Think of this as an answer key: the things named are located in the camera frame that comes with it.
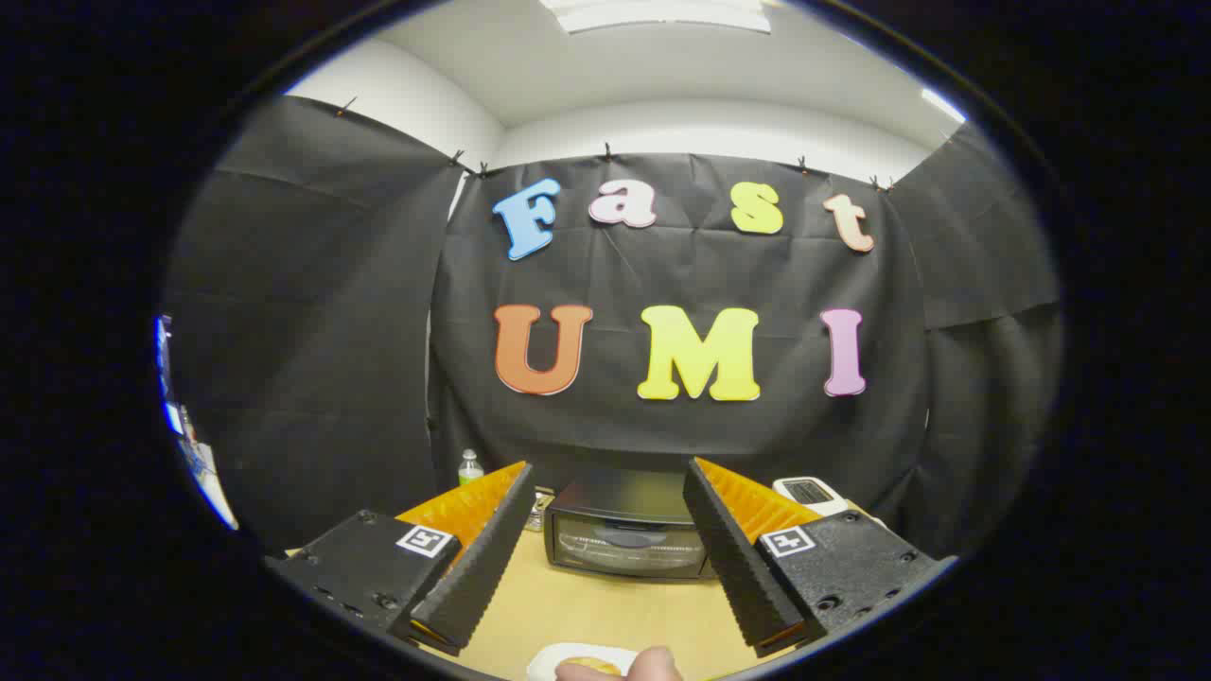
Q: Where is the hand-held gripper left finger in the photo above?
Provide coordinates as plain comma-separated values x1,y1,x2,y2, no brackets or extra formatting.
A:
265,461,537,658

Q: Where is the white plate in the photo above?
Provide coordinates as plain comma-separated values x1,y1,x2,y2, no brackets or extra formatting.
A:
527,643,640,681

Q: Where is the white pop-up toaster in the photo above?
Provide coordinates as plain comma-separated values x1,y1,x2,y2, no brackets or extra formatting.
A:
773,476,852,518

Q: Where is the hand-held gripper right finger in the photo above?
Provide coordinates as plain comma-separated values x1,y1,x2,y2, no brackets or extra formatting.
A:
683,457,957,658

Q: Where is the black toaster oven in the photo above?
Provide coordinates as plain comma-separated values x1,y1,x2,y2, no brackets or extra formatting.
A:
544,470,715,580

